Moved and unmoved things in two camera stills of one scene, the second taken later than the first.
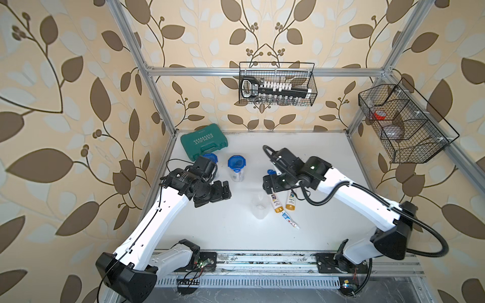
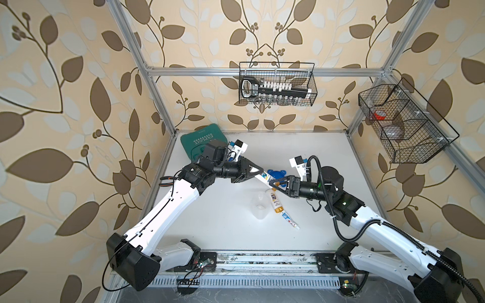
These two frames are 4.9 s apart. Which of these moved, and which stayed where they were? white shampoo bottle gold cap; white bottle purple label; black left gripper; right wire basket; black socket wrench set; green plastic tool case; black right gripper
Moved: black right gripper; black left gripper; white shampoo bottle gold cap
Stayed: green plastic tool case; white bottle purple label; right wire basket; black socket wrench set
